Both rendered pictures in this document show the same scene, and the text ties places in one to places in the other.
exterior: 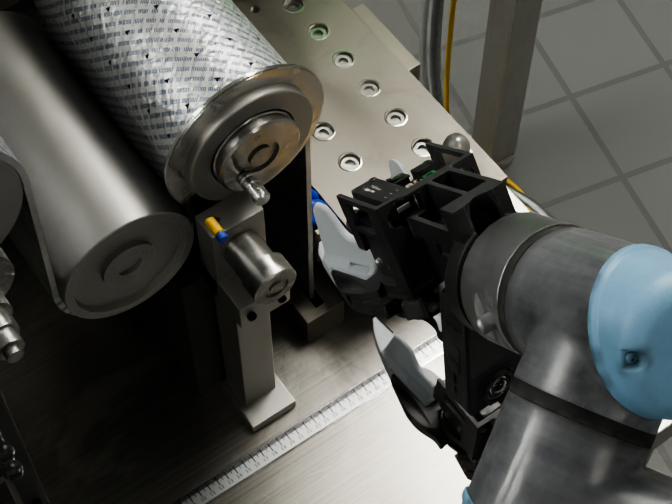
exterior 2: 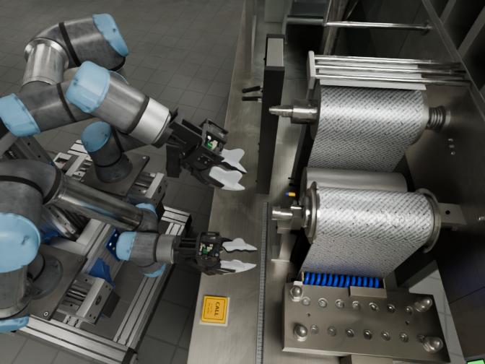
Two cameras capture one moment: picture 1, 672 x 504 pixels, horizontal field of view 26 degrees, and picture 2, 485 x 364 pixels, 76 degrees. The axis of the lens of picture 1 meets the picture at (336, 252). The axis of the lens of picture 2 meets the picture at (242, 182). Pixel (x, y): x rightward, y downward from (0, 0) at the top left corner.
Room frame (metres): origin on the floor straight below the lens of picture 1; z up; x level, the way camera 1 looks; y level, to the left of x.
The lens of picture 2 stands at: (0.79, -0.31, 1.89)
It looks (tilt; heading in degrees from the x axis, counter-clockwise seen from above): 55 degrees down; 130
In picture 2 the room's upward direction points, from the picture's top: straight up
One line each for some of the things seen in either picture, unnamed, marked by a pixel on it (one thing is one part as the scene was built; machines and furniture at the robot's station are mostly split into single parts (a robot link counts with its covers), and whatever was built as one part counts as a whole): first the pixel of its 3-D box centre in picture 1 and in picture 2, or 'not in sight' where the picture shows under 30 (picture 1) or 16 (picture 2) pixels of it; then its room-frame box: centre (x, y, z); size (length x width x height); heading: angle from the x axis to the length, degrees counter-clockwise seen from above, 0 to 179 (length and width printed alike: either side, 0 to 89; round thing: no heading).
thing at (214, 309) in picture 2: not in sight; (214, 309); (0.58, -0.20, 0.91); 0.07 x 0.07 x 0.02; 35
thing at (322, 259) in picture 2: (236, 108); (351, 262); (0.81, 0.09, 1.11); 0.23 x 0.01 x 0.18; 35
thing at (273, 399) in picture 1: (251, 322); (284, 234); (0.63, 0.07, 1.05); 0.06 x 0.05 x 0.31; 35
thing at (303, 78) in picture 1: (245, 138); (312, 212); (0.68, 0.07, 1.25); 0.15 x 0.01 x 0.15; 125
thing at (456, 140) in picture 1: (455, 152); (302, 331); (0.81, -0.11, 1.05); 0.04 x 0.04 x 0.04
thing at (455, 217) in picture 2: not in sight; (449, 214); (0.92, 0.24, 1.28); 0.06 x 0.05 x 0.02; 35
